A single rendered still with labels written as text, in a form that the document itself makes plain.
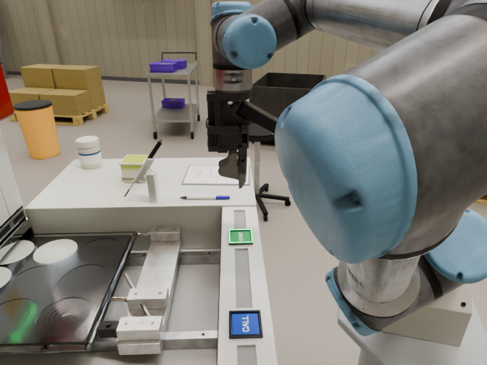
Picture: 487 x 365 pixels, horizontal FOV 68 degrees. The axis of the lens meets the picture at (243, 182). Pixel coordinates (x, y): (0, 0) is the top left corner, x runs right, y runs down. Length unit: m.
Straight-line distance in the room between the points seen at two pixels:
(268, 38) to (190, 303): 0.62
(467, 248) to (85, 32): 8.66
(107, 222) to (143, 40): 7.28
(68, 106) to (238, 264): 4.82
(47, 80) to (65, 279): 5.20
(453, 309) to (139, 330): 0.61
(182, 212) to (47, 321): 0.40
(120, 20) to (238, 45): 7.91
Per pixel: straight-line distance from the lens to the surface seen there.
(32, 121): 4.24
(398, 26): 0.39
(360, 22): 0.45
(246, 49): 0.56
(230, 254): 0.81
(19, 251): 1.08
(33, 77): 6.15
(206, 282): 0.96
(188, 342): 0.81
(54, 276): 0.95
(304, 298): 2.12
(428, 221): 0.24
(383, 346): 0.87
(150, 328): 0.75
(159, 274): 0.90
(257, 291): 0.72
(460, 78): 0.23
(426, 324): 0.88
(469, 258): 0.63
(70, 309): 0.85
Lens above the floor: 1.45
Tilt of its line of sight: 26 degrees down
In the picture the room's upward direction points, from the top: straight up
